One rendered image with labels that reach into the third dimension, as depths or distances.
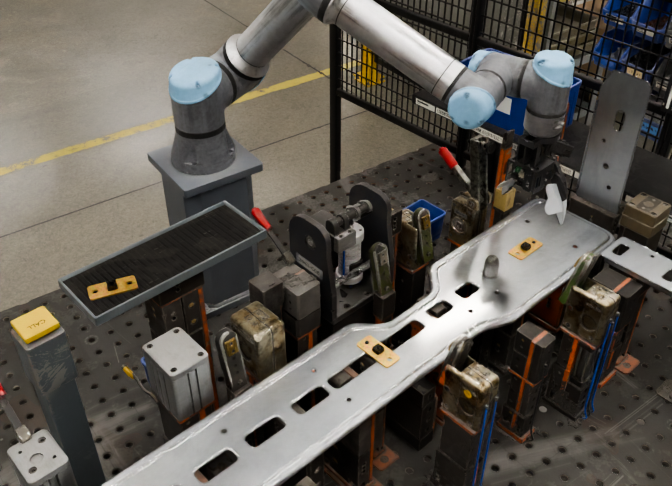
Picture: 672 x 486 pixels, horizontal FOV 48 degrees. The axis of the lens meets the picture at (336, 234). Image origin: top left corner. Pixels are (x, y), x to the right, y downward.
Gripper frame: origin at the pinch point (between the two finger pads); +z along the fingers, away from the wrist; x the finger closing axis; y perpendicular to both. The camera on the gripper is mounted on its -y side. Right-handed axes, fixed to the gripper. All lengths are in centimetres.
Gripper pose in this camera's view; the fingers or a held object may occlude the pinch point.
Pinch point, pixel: (533, 208)
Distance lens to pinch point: 167.6
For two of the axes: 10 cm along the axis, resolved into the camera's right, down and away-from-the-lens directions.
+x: 6.7, 4.5, -5.9
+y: -7.4, 4.1, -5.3
